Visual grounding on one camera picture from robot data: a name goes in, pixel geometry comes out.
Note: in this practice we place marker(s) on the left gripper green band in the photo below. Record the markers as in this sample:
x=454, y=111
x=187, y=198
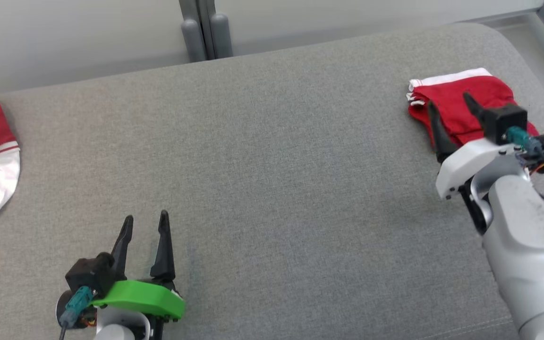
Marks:
x=144, y=297

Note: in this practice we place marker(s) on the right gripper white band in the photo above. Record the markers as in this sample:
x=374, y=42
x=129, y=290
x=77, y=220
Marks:
x=465, y=165

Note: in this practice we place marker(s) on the red garment with white band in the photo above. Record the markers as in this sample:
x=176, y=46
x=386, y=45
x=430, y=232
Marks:
x=446, y=99

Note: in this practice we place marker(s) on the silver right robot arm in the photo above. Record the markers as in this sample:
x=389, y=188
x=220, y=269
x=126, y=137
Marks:
x=527, y=245

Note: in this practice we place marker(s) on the grey fabric sofa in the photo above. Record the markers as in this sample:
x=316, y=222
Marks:
x=276, y=189

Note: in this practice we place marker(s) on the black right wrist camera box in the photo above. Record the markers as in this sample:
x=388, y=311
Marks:
x=503, y=120

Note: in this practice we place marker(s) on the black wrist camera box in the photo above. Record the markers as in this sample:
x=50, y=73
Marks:
x=503, y=120
x=90, y=274

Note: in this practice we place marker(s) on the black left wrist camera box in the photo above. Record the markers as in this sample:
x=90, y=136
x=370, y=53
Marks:
x=90, y=274

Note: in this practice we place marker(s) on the grey round post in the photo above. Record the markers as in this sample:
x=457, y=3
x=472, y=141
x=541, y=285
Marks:
x=221, y=38
x=193, y=42

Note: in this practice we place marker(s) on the grey vertical frame bar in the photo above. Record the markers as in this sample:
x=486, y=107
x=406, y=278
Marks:
x=201, y=12

